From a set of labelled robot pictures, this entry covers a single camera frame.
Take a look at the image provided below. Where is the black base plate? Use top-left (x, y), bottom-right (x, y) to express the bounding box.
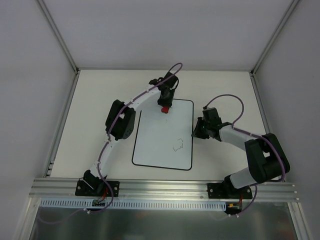
top-left (75, 179), bottom-right (120, 197)
top-left (206, 182), bottom-right (253, 200)

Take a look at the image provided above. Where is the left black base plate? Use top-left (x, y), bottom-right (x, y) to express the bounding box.
top-left (75, 179), bottom-right (120, 197)

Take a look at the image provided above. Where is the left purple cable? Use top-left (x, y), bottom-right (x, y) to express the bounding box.
top-left (37, 62), bottom-right (183, 225)

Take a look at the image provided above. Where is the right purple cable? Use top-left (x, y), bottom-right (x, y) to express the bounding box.
top-left (204, 93), bottom-right (287, 221)

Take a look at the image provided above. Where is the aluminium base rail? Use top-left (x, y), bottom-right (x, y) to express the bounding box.
top-left (28, 177), bottom-right (301, 203)

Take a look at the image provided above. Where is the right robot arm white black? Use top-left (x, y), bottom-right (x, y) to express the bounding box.
top-left (192, 107), bottom-right (291, 199)

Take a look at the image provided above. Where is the right small circuit board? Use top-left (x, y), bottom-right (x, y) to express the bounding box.
top-left (224, 203), bottom-right (243, 218)

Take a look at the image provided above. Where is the purple cable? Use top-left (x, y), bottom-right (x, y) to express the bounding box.
top-left (204, 93), bottom-right (287, 221)
top-left (37, 62), bottom-right (183, 225)

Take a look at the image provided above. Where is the red bone-shaped eraser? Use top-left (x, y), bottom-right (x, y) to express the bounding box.
top-left (161, 106), bottom-right (170, 114)

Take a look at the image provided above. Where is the right aluminium frame post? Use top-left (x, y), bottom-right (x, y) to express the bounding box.
top-left (250, 0), bottom-right (301, 77)

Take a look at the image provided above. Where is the left aluminium frame post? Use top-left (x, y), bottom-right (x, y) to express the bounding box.
top-left (35, 0), bottom-right (79, 74)

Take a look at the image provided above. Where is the small circuit board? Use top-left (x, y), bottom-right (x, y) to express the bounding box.
top-left (91, 198), bottom-right (107, 208)
top-left (224, 203), bottom-right (243, 218)

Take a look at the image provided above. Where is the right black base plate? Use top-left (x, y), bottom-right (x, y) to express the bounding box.
top-left (206, 182), bottom-right (253, 200)

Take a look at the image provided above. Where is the aluminium frame post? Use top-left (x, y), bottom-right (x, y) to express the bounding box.
top-left (35, 0), bottom-right (79, 74)
top-left (250, 0), bottom-right (301, 77)

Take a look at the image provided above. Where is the left small circuit board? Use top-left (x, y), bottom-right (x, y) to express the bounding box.
top-left (91, 198), bottom-right (107, 208)

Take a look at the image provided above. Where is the white slotted cable duct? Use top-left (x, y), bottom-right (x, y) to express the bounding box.
top-left (39, 198), bottom-right (227, 212)

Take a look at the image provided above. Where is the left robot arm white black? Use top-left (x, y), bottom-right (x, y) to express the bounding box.
top-left (75, 72), bottom-right (179, 197)

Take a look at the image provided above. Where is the white whiteboard black frame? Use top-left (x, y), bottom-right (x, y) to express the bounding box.
top-left (132, 99), bottom-right (194, 171)

